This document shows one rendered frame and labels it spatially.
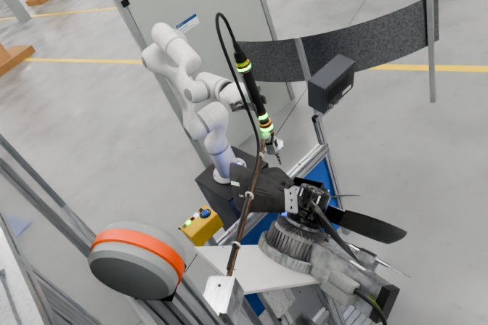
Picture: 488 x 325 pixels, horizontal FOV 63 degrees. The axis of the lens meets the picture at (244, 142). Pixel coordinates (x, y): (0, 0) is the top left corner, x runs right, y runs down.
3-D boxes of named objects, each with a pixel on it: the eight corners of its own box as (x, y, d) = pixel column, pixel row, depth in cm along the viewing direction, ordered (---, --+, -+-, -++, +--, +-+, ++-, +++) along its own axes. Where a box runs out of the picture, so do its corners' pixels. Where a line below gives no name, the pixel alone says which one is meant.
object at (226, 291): (236, 334, 94) (223, 317, 88) (209, 331, 96) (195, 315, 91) (245, 291, 101) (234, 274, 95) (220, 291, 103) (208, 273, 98)
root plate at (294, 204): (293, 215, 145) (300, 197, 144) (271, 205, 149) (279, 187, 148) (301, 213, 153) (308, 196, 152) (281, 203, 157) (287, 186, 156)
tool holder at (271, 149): (281, 157, 140) (274, 137, 134) (262, 159, 142) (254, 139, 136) (285, 140, 146) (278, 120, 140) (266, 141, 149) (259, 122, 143)
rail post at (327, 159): (346, 236, 276) (325, 156, 228) (342, 233, 279) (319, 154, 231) (350, 231, 278) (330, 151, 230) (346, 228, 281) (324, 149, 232)
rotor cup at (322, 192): (316, 229, 146) (328, 196, 144) (281, 212, 152) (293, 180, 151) (327, 224, 159) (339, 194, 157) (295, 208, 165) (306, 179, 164)
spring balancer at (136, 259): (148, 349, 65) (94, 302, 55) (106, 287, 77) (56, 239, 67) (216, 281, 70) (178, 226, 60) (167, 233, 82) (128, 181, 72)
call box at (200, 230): (200, 251, 183) (190, 237, 176) (188, 240, 190) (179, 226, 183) (225, 226, 189) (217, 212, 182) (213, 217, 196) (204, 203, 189)
